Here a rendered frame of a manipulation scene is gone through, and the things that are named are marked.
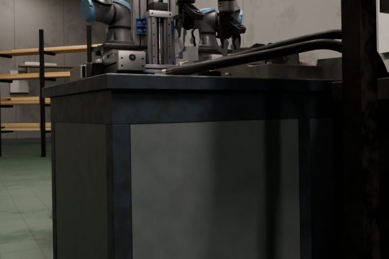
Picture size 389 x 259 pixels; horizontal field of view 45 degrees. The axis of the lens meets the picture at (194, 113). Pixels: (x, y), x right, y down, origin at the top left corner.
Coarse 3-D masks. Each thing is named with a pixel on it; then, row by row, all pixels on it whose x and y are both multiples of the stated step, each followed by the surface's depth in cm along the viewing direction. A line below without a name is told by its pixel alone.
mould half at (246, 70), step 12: (240, 48) 172; (252, 48) 172; (264, 60) 174; (288, 60) 180; (228, 72) 179; (240, 72) 173; (252, 72) 166; (264, 72) 161; (276, 72) 161; (288, 72) 164; (300, 72) 167; (312, 72) 169
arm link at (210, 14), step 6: (204, 12) 255; (210, 12) 256; (216, 12) 257; (204, 18) 255; (210, 18) 255; (216, 18) 255; (204, 24) 255; (210, 24) 256; (216, 24) 255; (204, 30) 255; (210, 30) 256; (216, 30) 258
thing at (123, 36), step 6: (108, 30) 237; (114, 30) 234; (120, 30) 234; (126, 30) 235; (108, 36) 235; (114, 36) 234; (120, 36) 233; (126, 36) 234; (132, 36) 239; (108, 42) 233; (114, 42) 232; (120, 42) 232; (126, 42) 233; (132, 42) 236
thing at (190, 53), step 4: (184, 48) 183; (188, 48) 181; (192, 48) 182; (196, 48) 183; (180, 52) 187; (184, 52) 183; (188, 52) 181; (192, 52) 182; (196, 52) 183; (176, 56) 193; (180, 56) 187; (184, 56) 183; (188, 56) 181; (192, 56) 182; (196, 56) 183; (184, 60) 183; (188, 60) 183; (192, 60) 183; (196, 60) 184
